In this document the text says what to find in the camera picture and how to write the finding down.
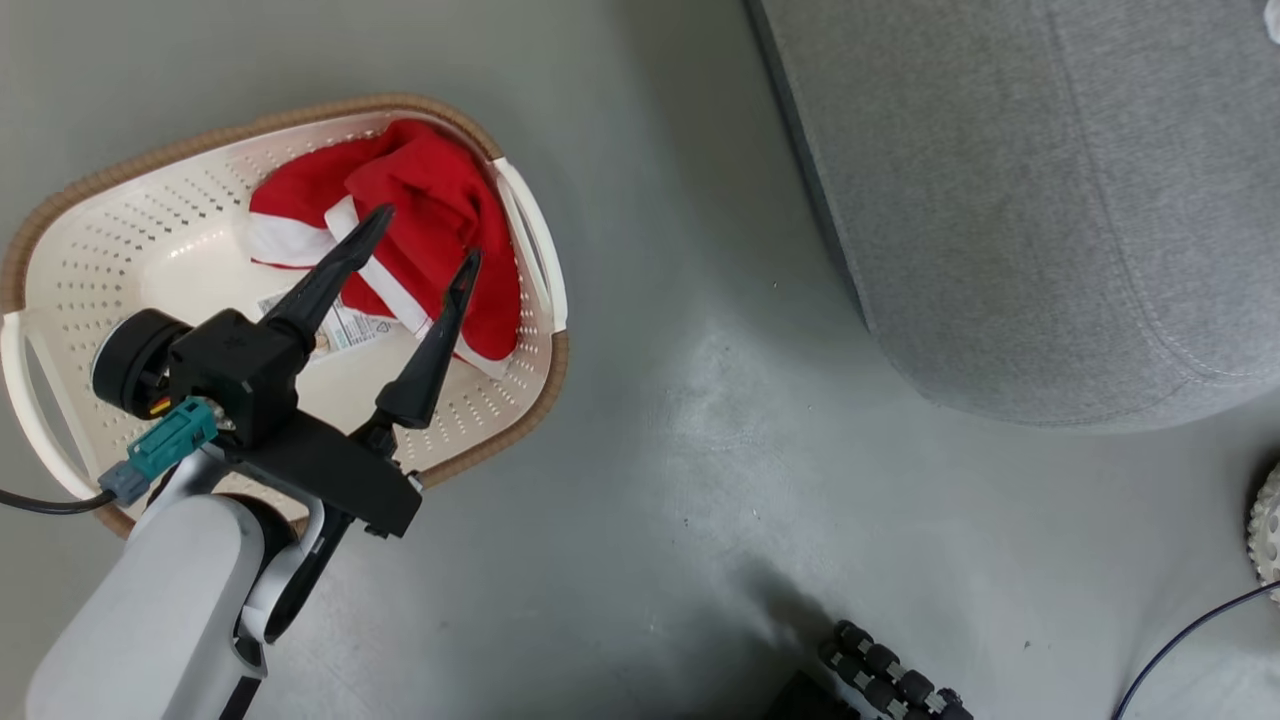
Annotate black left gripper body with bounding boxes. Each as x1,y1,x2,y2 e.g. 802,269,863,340
92,308,423,539

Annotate thin dark blue cable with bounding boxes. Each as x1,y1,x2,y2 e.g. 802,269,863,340
1110,580,1280,720

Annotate teal cable connector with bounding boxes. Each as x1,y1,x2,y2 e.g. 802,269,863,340
98,397,219,506

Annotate grey fabric sofa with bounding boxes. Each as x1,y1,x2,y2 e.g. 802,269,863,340
745,0,1280,431

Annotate white studded round object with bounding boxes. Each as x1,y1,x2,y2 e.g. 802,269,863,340
1245,462,1280,591

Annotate white paper basket label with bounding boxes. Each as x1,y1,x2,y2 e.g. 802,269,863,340
255,290,406,353

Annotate white perforated laundry basket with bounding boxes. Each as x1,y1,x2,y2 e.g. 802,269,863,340
0,93,571,541

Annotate red trousers with white stripe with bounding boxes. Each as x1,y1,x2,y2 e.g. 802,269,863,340
247,118,522,381

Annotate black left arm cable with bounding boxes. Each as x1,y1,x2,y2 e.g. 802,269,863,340
0,488,116,517

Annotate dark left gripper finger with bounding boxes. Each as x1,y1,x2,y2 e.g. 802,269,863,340
375,248,484,431
262,204,396,351

